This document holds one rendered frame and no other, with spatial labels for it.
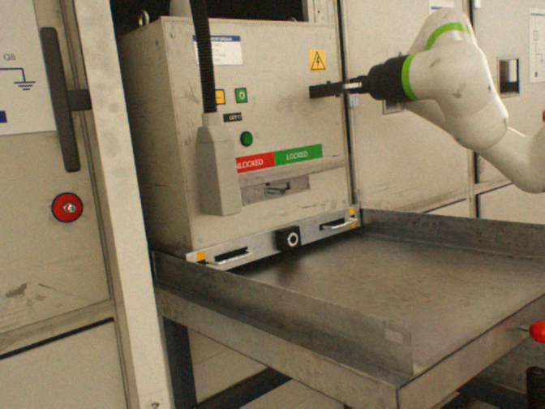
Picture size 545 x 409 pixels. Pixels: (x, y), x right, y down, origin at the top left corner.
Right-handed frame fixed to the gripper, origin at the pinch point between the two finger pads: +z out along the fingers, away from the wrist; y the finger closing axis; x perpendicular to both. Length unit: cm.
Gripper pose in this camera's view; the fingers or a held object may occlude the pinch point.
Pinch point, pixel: (321, 91)
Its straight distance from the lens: 127.5
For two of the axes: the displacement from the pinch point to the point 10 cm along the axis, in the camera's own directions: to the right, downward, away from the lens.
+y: 7.6, -1.9, 6.2
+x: -1.0, -9.8, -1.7
